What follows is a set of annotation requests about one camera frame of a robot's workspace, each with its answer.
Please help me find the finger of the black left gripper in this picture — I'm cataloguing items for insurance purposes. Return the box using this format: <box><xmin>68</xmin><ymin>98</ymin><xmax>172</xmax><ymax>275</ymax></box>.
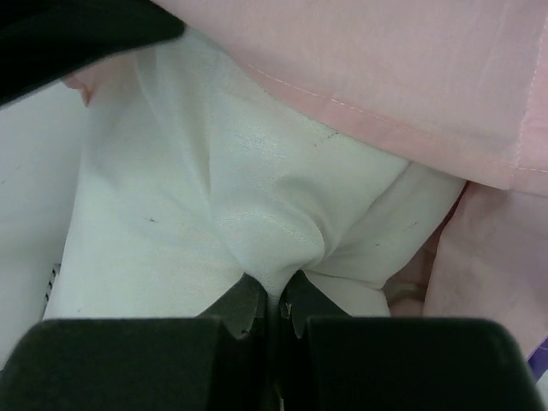
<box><xmin>1</xmin><ymin>0</ymin><xmax>185</xmax><ymax>105</ymax></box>

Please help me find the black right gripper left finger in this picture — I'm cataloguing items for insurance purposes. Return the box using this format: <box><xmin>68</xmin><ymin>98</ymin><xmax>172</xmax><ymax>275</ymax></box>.
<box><xmin>1</xmin><ymin>276</ymin><xmax>267</xmax><ymax>410</ymax></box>

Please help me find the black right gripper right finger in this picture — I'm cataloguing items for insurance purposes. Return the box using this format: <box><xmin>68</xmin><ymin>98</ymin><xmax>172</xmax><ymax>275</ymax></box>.
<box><xmin>278</xmin><ymin>272</ymin><xmax>545</xmax><ymax>411</ymax></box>

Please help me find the white pillow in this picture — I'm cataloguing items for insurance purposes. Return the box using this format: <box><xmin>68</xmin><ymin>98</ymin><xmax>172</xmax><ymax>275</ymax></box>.
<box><xmin>45</xmin><ymin>30</ymin><xmax>464</xmax><ymax>319</ymax></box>

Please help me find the pink pillowcase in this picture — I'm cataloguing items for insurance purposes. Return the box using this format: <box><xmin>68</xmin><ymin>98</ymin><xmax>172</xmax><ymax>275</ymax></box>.
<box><xmin>63</xmin><ymin>0</ymin><xmax>548</xmax><ymax>378</ymax></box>

